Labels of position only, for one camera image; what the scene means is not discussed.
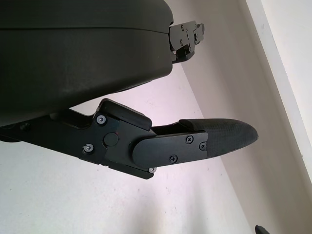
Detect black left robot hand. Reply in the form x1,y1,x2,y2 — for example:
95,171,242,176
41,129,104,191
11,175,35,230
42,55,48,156
0,0,258,181

